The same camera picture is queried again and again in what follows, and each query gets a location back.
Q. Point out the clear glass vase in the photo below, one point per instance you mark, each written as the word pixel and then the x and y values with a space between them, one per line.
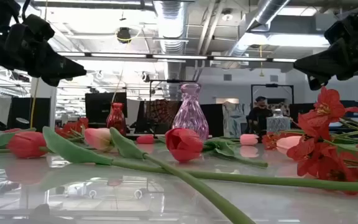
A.
pixel 278 124

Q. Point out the white blue painted cloth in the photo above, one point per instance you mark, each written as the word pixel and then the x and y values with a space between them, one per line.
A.
pixel 233 119

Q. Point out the purple glass vase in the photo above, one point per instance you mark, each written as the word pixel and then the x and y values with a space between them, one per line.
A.
pixel 190 109

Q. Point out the red artificial flower bunch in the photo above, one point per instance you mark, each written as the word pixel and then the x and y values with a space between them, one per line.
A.
pixel 269 140
pixel 71 127
pixel 322 161

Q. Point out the round white ceiling fixture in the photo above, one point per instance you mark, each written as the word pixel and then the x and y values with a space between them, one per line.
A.
pixel 227 16

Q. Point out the red glass vase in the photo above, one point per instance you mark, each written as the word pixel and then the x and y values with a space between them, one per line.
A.
pixel 116 119

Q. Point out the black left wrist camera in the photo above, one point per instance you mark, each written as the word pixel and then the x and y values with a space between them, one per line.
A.
pixel 39 28

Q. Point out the black computer monitor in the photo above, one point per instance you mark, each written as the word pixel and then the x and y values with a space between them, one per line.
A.
pixel 99 107

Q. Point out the white square column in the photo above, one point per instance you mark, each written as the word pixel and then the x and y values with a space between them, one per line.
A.
pixel 43 91

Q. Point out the long ceiling light strip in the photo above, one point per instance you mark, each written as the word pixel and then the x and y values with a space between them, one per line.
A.
pixel 120 55

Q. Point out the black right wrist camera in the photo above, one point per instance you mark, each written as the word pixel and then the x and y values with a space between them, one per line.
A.
pixel 340 29

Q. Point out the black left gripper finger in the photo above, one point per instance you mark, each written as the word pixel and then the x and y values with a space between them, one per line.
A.
pixel 51 81
pixel 61 67

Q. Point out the pink artificial tulip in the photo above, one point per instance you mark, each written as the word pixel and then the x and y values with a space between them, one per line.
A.
pixel 249 139
pixel 286 143
pixel 98 138

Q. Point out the brown patterned cloth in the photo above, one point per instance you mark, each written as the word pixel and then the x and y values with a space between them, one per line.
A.
pixel 158 110

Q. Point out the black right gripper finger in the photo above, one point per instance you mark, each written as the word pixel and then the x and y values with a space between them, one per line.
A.
pixel 316 82
pixel 325 60

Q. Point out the dark wide monitor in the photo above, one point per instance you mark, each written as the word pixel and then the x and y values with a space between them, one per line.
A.
pixel 301 110

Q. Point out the silver spiral ventilation duct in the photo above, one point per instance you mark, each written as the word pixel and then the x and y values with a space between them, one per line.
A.
pixel 269 12
pixel 171 18

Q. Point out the person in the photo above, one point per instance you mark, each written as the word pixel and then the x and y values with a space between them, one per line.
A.
pixel 259 116

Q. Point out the floral patterned cloth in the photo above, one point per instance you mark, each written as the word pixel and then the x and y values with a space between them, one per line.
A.
pixel 281 109

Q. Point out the black metal frame stand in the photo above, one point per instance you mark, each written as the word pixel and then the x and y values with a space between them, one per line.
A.
pixel 271 85
pixel 166 81

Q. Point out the black overhead camera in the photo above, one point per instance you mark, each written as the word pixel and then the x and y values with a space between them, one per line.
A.
pixel 123 35

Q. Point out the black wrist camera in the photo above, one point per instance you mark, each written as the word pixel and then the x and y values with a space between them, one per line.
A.
pixel 39 28
pixel 340 29

